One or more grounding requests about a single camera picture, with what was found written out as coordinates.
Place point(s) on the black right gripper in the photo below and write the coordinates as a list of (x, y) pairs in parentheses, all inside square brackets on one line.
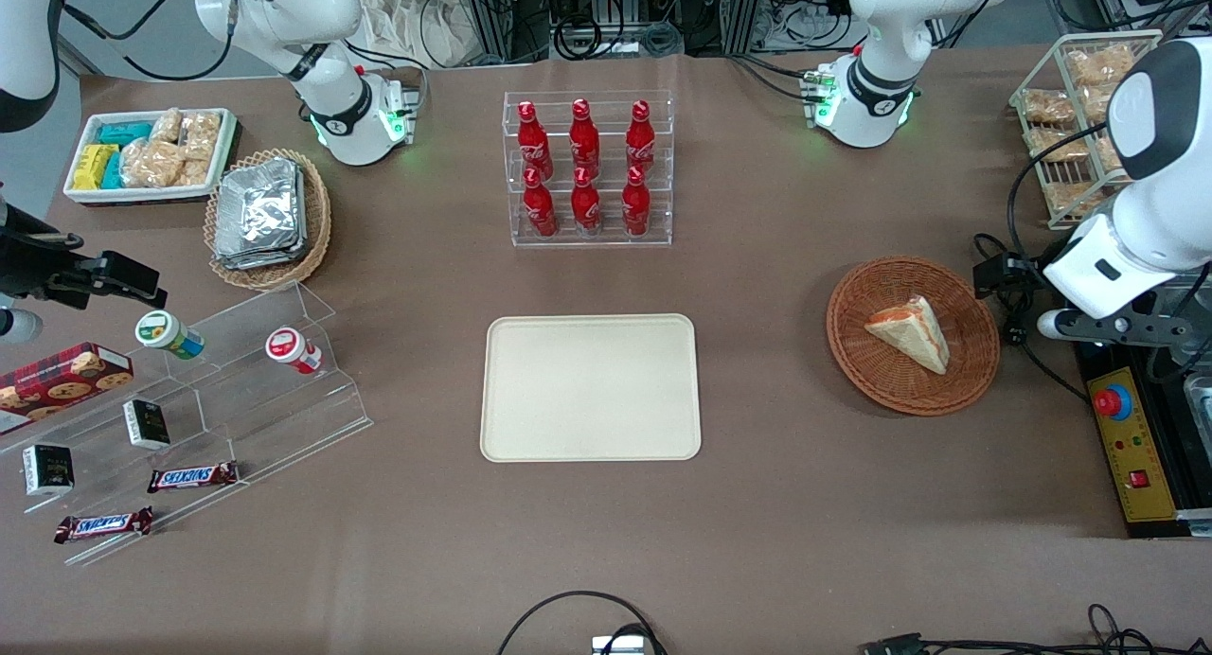
[(38, 267)]

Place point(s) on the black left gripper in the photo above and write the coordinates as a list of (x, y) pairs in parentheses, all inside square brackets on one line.
[(1024, 278)]

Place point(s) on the triangular sandwich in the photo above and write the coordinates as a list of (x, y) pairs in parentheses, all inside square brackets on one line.
[(911, 335)]

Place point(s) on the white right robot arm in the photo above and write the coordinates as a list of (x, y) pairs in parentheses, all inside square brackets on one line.
[(331, 11)]

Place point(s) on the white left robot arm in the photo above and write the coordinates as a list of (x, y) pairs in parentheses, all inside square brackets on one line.
[(890, 97)]

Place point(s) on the white snack tray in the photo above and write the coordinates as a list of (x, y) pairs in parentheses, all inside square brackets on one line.
[(85, 195)]

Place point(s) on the brown wicker basket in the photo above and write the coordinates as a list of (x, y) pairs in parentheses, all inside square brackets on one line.
[(881, 380)]

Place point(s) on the tan wicker basket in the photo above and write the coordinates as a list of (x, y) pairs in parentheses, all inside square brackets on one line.
[(317, 210)]

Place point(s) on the beige plastic tray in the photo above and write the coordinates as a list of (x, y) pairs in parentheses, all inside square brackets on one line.
[(587, 390)]

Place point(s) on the green lid yogurt cup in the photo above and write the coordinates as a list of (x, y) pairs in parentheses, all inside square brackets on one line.
[(163, 332)]

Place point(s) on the clear bagged snack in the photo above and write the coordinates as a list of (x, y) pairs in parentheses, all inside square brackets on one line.
[(1098, 65), (1046, 105), (1070, 197), (1096, 104), (1106, 153), (1056, 145)]

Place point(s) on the rice cracker bag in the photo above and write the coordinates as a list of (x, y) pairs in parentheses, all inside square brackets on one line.
[(167, 125), (150, 165), (202, 136)]

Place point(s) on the yellow snack packet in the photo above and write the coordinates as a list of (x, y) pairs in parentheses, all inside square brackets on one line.
[(92, 166)]

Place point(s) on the silver foil pack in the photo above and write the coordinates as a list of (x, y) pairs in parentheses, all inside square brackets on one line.
[(258, 205), (260, 260)]

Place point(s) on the red cookie box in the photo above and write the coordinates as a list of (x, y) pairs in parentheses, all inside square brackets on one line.
[(57, 380)]

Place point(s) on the teal snack packet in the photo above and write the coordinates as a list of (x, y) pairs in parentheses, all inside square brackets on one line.
[(125, 132)]

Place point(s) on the small black box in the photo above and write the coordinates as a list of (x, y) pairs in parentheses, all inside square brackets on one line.
[(47, 469), (147, 424)]

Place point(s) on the clear acrylic stepped display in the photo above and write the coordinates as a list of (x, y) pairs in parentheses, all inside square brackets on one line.
[(237, 399)]

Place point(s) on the red lid yogurt cup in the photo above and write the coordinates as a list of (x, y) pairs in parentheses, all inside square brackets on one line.
[(289, 347)]

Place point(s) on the red emergency stop button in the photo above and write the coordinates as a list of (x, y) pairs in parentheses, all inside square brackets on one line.
[(1113, 402)]

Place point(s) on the Snickers chocolate bar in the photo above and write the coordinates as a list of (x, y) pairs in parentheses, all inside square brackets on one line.
[(102, 524), (192, 477)]

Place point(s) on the yellow control panel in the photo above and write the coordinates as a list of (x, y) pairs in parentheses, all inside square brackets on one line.
[(1131, 447)]

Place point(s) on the clear metal food container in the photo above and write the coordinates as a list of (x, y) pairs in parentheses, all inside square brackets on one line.
[(1201, 399)]

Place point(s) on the black sealing machine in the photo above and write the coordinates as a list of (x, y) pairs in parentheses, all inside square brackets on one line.
[(1188, 466)]

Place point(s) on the red cola bottle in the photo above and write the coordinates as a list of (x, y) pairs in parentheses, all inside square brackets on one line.
[(540, 210), (584, 142), (641, 142), (586, 208), (533, 144), (635, 206)]

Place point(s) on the white cloth bag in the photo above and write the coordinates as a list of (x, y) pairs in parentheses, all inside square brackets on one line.
[(417, 21)]

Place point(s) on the clear acrylic bottle rack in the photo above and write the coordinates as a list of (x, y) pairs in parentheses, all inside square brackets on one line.
[(587, 240)]

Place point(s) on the small silver device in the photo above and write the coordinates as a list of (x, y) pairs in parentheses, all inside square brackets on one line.
[(617, 646)]

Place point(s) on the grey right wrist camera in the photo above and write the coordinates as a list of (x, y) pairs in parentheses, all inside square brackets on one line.
[(19, 326)]

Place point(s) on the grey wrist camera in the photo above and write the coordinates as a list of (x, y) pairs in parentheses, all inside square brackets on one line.
[(1117, 328), (19, 326)]

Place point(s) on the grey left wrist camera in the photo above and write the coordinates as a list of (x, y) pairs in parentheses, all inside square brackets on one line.
[(1117, 328)]

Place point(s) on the aluminium frame post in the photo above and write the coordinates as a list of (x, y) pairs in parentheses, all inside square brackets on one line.
[(743, 11), (492, 16)]

